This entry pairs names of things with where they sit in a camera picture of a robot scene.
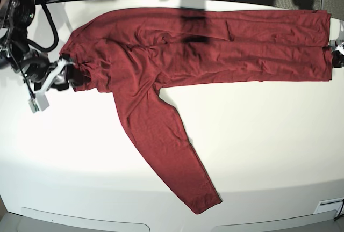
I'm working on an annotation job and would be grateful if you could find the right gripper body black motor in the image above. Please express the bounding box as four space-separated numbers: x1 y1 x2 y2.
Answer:
20 57 55 83

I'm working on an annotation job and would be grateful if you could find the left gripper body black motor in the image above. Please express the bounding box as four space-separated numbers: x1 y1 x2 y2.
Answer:
333 41 344 55

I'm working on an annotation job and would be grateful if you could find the dark red long-sleeve shirt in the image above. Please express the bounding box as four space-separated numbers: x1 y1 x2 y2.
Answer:
60 8 332 214

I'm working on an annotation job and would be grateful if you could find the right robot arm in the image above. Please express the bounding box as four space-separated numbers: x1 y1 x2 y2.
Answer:
1 0 83 99

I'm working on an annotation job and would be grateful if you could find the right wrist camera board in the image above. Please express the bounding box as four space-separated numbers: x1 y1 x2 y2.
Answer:
28 94 49 113

